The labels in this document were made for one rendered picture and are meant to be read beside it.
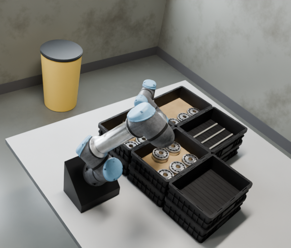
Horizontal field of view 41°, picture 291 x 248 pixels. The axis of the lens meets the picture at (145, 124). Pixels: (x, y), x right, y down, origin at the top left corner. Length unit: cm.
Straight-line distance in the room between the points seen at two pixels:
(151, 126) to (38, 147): 106
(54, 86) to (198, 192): 202
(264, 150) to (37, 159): 156
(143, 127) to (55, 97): 226
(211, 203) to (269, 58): 214
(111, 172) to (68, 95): 197
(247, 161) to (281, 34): 155
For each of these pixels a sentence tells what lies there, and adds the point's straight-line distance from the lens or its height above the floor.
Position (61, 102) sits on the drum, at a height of 12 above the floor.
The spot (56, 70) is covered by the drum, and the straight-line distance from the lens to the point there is 366.
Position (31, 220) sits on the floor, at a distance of 305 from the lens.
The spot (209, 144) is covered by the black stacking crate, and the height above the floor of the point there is 83.
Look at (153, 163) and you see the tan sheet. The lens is 232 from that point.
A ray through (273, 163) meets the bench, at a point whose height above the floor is 70.
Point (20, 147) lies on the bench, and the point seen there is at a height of 70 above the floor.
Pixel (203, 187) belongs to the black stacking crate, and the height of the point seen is 83.
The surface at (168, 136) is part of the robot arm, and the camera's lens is 170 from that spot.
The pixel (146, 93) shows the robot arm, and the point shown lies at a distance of 208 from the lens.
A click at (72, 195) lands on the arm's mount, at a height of 76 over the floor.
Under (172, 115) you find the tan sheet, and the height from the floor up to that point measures 83.
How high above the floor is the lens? 243
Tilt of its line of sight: 38 degrees down
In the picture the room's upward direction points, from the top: 11 degrees clockwise
